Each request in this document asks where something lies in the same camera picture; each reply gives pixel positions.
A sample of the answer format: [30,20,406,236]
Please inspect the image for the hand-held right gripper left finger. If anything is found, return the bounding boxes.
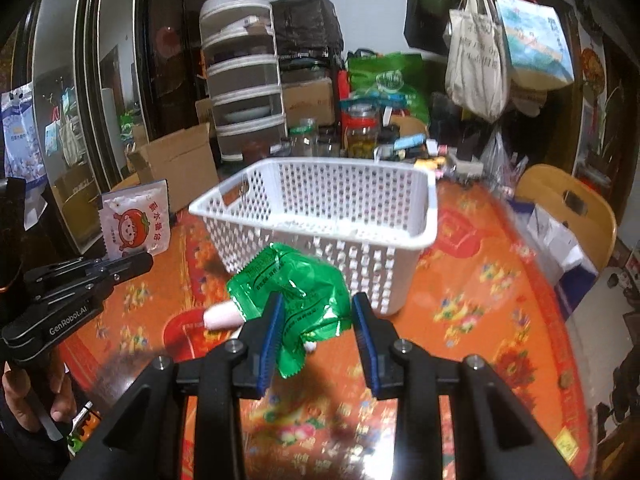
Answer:
[60,291,286,480]

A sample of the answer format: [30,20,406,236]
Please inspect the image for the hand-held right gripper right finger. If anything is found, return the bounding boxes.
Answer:
[350,291,576,480]

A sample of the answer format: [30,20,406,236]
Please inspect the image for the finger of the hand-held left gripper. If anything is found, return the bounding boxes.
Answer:
[35,251,154,311]
[22,256,113,291]

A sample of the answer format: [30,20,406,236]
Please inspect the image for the white cartoon print packet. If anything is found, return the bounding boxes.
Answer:
[97,180,172,261]

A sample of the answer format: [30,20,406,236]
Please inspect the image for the green foil packet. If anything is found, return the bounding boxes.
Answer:
[225,242,353,380]

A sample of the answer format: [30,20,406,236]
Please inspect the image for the white perforated plastic basket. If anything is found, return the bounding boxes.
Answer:
[189,156,440,316]

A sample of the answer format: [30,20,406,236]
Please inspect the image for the person's left hand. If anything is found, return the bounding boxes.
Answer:
[0,360,78,433]

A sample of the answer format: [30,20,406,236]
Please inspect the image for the white tissue roll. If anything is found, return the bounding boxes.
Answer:
[204,301,247,331]

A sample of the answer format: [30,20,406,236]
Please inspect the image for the open cardboard box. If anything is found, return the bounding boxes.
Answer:
[126,122,221,216]

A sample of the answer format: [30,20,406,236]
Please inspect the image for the red printed tablecloth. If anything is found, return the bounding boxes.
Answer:
[55,180,596,480]

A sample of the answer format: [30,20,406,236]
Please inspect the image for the blue white printed bag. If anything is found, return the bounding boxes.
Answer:
[0,85,48,231]

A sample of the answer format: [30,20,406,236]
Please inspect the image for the dark wooden glass cabinet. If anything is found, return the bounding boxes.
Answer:
[10,0,216,256]

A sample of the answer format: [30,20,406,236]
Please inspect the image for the small glass jar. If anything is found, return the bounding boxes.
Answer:
[289,119,320,157]

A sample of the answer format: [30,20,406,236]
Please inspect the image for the glass jars group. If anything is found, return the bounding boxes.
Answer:
[342,102,382,158]

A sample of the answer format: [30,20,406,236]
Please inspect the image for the blue white paper bag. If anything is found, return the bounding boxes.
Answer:
[507,200,598,321]

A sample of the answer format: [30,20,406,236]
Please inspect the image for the crumpled translucent plastic bag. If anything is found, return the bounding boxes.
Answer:
[480,127,526,196]

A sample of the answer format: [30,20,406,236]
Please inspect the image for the closed cardboard box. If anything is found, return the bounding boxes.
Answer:
[282,80,335,128]

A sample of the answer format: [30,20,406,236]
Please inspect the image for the wooden chair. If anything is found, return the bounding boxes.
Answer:
[515,164,618,271]

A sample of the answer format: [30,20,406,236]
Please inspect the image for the green shopping bag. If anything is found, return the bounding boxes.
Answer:
[346,50,431,126]

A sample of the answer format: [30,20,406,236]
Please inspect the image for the black plastic wrapped stack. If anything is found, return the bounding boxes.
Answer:
[272,0,343,83]

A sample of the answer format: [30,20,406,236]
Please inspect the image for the beige canvas tote bag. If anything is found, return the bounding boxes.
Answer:
[445,0,512,123]

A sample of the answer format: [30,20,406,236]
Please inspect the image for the black hanging bag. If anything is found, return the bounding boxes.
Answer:
[404,0,451,53]

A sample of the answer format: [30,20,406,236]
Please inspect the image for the blue printed tote bag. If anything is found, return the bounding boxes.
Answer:
[495,0,576,91]

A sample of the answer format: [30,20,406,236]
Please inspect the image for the red round wall ornament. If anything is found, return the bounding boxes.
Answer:
[580,45,606,86]

